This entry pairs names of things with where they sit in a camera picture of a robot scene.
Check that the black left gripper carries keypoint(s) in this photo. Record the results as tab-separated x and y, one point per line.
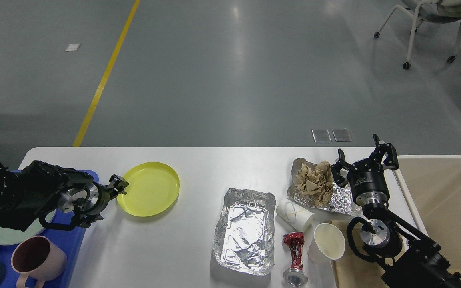
88	200

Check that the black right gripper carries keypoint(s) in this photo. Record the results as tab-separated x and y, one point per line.
366	177

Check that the yellow plastic plate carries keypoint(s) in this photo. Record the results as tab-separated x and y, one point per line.
153	188

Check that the pink mug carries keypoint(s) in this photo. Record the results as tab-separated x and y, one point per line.
38	258

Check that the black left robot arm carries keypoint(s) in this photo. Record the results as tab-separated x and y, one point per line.
32	194

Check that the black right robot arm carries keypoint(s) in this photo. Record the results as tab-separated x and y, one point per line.
409	258

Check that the small crumpled foil tray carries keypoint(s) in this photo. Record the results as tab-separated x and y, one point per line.
340	202

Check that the right floor socket plate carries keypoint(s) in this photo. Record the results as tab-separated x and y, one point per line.
342	135

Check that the floor socket plate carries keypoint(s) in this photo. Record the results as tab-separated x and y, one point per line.
321	135
342	135

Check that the crumpled brown paper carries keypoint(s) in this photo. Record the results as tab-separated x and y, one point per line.
316	182

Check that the blue plastic tray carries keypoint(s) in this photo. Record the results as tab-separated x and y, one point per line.
68	241

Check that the left floor socket plate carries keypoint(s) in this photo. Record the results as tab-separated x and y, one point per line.
321	135

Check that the crushed white paper cup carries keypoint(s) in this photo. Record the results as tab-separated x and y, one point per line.
328	244

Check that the lying white paper cup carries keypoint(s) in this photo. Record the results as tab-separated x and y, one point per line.
298	217

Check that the beige plastic bin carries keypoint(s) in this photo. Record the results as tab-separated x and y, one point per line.
432	187

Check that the brown paper sheet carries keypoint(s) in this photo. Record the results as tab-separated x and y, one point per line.
351	271

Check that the pale green plate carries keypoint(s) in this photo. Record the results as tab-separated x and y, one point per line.
10	236

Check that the crushed red can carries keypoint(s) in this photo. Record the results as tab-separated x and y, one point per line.
294	276

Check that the large foil tray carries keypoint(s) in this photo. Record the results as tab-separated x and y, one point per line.
244	233

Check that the white office chair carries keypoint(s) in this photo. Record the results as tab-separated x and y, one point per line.
419	11

